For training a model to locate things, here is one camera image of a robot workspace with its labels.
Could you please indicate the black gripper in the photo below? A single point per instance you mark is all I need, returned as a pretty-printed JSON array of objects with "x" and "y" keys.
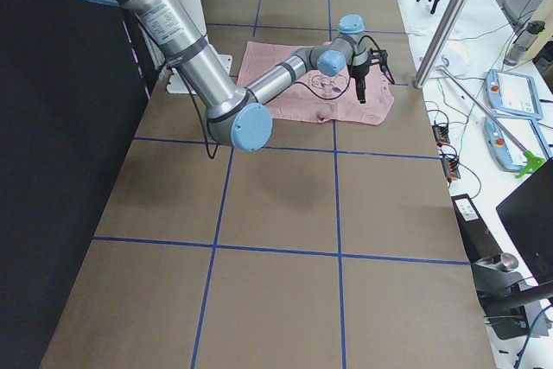
[{"x": 359, "y": 71}]

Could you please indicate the pink Snoopy t-shirt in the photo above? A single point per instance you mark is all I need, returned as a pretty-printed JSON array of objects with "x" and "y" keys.
[{"x": 316, "y": 97}]

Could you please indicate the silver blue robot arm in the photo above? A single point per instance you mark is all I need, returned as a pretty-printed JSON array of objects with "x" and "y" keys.
[{"x": 238, "y": 116}]

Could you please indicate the orange black electronics board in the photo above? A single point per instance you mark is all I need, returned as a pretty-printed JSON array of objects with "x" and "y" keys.
[{"x": 440, "y": 133}]

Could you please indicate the far teach pendant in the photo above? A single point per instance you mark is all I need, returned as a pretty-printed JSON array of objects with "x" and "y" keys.
[{"x": 513, "y": 93}]

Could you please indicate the teach pendant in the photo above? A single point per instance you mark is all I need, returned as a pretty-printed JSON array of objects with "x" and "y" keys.
[
  {"x": 506, "y": 153},
  {"x": 513, "y": 93}
]

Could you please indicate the near teach pendant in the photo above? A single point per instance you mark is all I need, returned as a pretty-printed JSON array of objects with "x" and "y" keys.
[{"x": 506, "y": 153}]

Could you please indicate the clear water bottle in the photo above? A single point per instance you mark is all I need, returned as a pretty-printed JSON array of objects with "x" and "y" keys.
[{"x": 523, "y": 42}]

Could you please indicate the reacher grabber tool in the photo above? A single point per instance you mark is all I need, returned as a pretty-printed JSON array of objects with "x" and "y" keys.
[{"x": 532, "y": 162}]

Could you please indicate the black laptop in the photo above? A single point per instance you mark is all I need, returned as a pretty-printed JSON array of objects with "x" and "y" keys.
[{"x": 526, "y": 214}]

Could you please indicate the black clamp device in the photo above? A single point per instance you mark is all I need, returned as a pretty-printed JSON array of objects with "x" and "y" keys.
[{"x": 509, "y": 302}]

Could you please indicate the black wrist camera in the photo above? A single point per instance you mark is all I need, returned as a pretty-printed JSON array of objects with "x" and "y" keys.
[{"x": 380, "y": 57}]

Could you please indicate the aluminium frame post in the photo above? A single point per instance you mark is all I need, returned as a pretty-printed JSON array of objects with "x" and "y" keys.
[{"x": 438, "y": 41}]

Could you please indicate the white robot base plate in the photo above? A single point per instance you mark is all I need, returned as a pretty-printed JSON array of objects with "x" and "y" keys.
[{"x": 179, "y": 84}]

